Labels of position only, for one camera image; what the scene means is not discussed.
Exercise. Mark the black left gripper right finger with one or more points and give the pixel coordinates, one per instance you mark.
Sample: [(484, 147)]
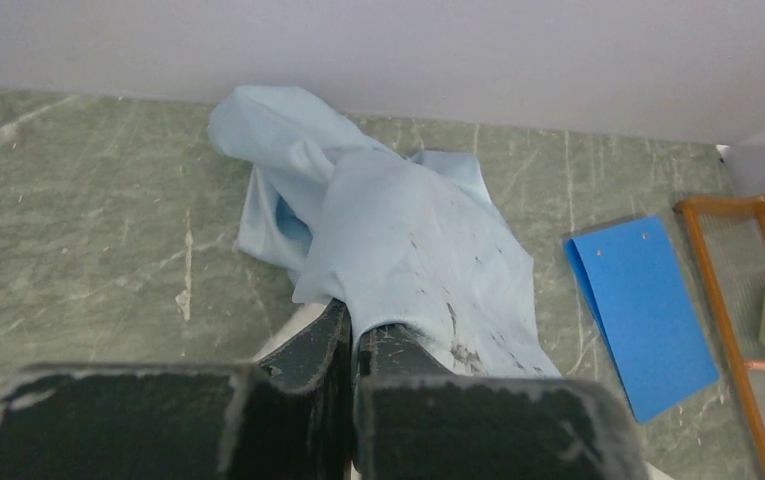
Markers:
[(415, 419)]

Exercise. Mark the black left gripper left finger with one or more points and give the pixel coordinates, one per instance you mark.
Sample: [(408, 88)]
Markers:
[(285, 416)]

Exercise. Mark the light blue pillowcase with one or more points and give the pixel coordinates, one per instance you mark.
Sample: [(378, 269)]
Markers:
[(415, 241)]

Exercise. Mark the white pillow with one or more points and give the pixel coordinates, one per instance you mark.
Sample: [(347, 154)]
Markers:
[(304, 316)]

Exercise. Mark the blue plastic folder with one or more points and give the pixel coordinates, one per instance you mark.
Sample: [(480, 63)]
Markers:
[(632, 282)]

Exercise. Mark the orange tiered shelf rack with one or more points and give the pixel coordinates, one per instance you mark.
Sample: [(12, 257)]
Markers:
[(727, 236)]

